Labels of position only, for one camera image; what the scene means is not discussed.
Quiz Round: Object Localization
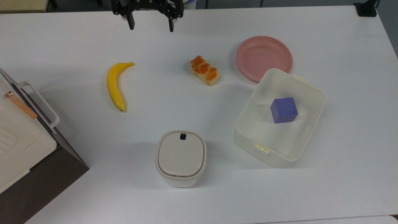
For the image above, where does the pink plate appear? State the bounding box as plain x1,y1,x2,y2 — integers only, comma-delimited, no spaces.
235,36,293,83

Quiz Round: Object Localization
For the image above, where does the beige lidded trash can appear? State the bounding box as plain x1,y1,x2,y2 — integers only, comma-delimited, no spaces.
155,130,208,188

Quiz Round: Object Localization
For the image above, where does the black table clamp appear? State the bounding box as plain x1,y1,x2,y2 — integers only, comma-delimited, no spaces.
354,0,378,17

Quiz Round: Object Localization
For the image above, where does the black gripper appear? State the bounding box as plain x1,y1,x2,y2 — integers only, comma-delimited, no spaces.
111,0,184,32

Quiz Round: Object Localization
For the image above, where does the dark brown drawer box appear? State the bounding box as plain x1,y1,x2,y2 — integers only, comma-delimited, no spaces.
0,68,90,224

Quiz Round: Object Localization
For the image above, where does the white plastic storage box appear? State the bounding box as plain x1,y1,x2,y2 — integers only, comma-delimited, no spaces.
233,68,327,168

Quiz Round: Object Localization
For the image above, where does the cream toy cabinet with handles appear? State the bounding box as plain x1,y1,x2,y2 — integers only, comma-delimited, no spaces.
0,90,58,195

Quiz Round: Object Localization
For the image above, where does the yellow toy banana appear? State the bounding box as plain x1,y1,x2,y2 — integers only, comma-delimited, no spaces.
106,62,135,113

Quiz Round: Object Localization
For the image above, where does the purple cube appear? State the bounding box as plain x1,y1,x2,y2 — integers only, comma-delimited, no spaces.
270,97,299,124

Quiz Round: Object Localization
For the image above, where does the toy bread with orange glaze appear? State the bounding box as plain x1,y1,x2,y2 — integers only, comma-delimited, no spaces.
190,55,220,86

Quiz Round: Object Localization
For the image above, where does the tan wooden desk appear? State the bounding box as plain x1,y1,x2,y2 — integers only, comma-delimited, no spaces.
0,0,49,13

